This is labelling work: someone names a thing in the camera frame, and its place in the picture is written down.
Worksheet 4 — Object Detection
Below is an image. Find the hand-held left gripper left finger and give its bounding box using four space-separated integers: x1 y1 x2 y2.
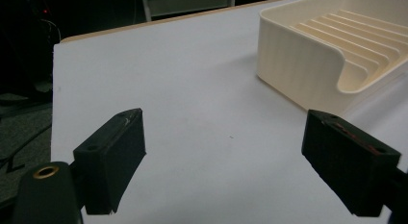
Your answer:
72 108 147 215

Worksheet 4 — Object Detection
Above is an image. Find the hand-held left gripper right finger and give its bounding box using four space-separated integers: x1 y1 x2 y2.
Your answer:
300 109 402 217

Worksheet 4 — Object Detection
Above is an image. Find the cream ridged plastic tray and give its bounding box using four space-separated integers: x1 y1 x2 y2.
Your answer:
256 0 408 116

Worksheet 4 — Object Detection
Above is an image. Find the black cable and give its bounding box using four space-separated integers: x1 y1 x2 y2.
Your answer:
39 17 63 44

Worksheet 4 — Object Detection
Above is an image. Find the grey metal frame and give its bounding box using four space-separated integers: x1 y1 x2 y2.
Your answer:
141 0 237 22

